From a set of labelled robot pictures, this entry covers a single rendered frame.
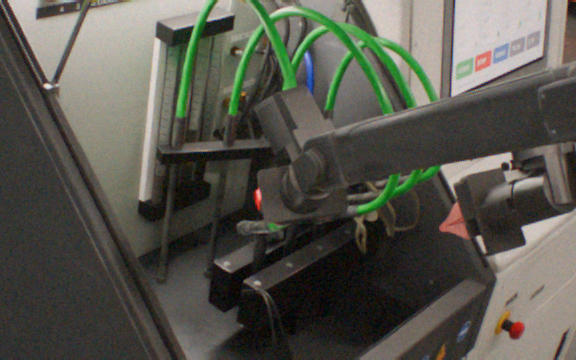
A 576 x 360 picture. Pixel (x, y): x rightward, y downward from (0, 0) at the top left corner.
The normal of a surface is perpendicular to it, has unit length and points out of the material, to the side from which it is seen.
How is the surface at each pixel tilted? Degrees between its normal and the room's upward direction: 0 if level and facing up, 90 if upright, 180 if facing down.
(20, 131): 90
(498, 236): 45
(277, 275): 0
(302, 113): 37
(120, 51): 90
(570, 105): 98
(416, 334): 0
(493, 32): 76
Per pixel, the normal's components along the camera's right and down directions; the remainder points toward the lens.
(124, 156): 0.76, 0.43
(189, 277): 0.16, -0.86
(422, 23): 0.78, 0.21
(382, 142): -0.81, 0.24
